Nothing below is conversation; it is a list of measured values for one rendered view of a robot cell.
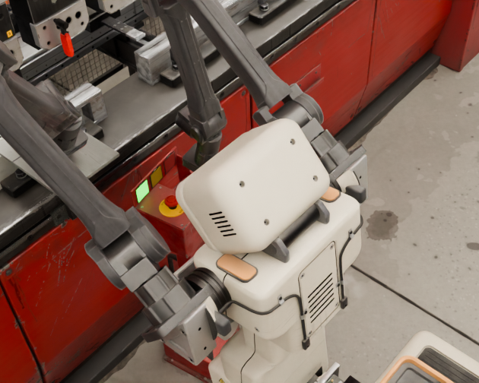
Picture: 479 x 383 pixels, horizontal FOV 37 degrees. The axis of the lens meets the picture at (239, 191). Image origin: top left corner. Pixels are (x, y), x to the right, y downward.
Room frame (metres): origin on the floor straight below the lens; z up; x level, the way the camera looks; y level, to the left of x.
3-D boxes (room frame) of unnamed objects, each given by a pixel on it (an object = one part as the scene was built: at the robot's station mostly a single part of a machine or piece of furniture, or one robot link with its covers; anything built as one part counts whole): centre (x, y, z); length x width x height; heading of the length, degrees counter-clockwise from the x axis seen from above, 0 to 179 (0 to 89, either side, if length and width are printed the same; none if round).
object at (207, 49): (1.79, 0.09, 0.89); 0.30 x 0.05 x 0.03; 137
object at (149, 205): (1.32, 0.16, 0.75); 0.20 x 0.16 x 0.18; 146
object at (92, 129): (1.37, 0.48, 0.89); 0.30 x 0.05 x 0.03; 137
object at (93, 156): (1.28, 0.44, 1.00); 0.26 x 0.18 x 0.01; 47
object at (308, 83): (2.02, -0.27, 0.59); 0.15 x 0.02 x 0.07; 137
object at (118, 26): (1.83, 0.35, 1.01); 0.26 x 0.12 x 0.05; 47
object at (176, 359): (1.31, 0.13, 0.06); 0.25 x 0.20 x 0.12; 56
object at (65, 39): (1.45, 0.39, 1.20); 0.04 x 0.02 x 0.10; 47
